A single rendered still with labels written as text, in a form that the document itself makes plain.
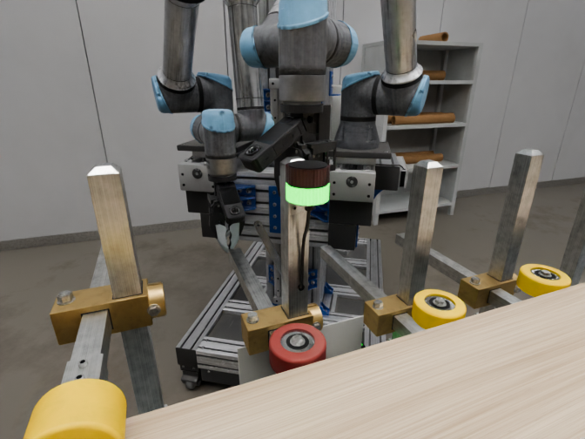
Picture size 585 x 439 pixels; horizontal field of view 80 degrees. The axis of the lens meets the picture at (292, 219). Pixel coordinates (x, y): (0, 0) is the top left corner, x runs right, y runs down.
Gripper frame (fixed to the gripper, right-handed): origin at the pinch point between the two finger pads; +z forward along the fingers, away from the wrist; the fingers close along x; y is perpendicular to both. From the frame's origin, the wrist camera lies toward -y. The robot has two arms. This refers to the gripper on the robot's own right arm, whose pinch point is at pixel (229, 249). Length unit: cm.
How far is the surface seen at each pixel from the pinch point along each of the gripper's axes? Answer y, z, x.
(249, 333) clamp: -39.4, -4.0, 4.6
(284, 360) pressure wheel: -51, -8, 3
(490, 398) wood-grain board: -65, -7, -17
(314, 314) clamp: -38.5, -3.8, -7.2
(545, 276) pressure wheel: -49, -8, -49
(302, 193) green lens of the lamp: -44, -28, -2
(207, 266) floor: 146, 83, -9
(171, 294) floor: 118, 83, 17
